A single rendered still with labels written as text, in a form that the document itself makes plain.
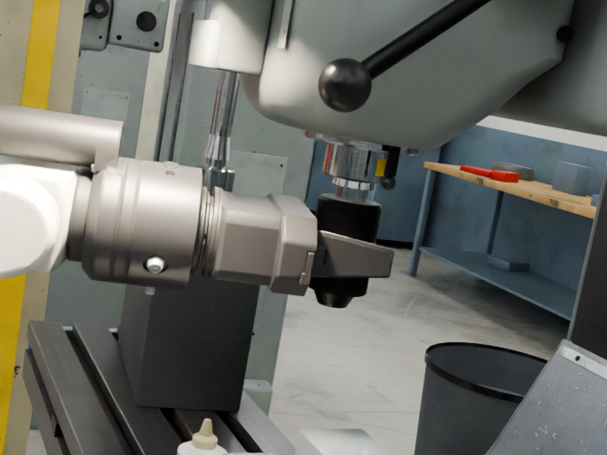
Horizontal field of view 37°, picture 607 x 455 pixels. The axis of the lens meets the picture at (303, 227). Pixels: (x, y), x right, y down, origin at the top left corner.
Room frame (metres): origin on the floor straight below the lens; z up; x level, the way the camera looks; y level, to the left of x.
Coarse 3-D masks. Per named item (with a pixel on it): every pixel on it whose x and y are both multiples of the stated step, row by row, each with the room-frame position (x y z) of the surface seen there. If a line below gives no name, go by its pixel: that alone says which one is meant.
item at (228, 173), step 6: (204, 168) 1.02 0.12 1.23; (210, 168) 1.01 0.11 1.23; (216, 168) 1.02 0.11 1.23; (228, 168) 1.04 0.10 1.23; (204, 174) 1.01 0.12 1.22; (210, 174) 1.01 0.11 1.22; (216, 174) 1.01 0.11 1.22; (222, 174) 1.02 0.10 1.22; (228, 174) 1.02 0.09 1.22; (234, 174) 1.03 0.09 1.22
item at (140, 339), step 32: (128, 288) 1.14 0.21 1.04; (160, 288) 0.96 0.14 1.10; (192, 288) 0.97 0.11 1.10; (224, 288) 0.98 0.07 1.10; (256, 288) 1.00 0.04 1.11; (128, 320) 1.10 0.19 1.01; (160, 320) 0.96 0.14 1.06; (192, 320) 0.98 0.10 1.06; (224, 320) 0.99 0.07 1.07; (128, 352) 1.06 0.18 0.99; (160, 352) 0.97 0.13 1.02; (192, 352) 0.98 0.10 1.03; (224, 352) 0.99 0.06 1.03; (160, 384) 0.97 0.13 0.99; (192, 384) 0.98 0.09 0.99; (224, 384) 0.99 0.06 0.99
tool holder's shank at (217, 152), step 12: (228, 72) 1.02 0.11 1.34; (228, 84) 1.02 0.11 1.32; (216, 96) 1.03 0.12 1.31; (228, 96) 1.03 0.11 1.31; (216, 108) 1.03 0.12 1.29; (228, 108) 1.03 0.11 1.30; (216, 120) 1.03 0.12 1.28; (228, 120) 1.03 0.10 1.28; (216, 132) 1.03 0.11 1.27; (228, 132) 1.03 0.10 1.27; (216, 144) 1.02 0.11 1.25; (228, 144) 1.03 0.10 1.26; (204, 156) 1.03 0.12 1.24; (216, 156) 1.02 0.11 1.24; (228, 156) 1.03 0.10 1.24
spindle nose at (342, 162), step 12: (336, 144) 0.65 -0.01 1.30; (336, 156) 0.64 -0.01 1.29; (348, 156) 0.64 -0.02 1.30; (360, 156) 0.64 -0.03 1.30; (372, 156) 0.64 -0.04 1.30; (384, 156) 0.65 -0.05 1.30; (324, 168) 0.65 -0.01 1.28; (336, 168) 0.64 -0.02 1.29; (348, 168) 0.64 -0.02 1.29; (360, 168) 0.64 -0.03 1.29; (372, 168) 0.64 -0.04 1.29; (360, 180) 0.64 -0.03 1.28; (372, 180) 0.64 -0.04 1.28
